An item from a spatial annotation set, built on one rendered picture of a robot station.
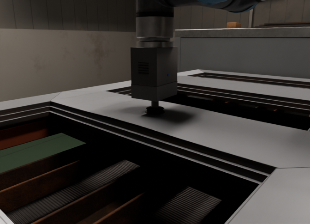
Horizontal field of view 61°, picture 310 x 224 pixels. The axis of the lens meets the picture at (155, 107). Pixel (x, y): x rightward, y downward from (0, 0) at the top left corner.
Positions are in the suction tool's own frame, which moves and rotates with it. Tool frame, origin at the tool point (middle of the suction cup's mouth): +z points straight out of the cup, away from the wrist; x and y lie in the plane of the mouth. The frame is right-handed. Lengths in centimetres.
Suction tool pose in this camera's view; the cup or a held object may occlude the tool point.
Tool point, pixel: (155, 117)
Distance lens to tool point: 58.2
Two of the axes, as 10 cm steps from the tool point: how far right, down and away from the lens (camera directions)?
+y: -5.4, 2.1, -8.1
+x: 8.4, 1.3, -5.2
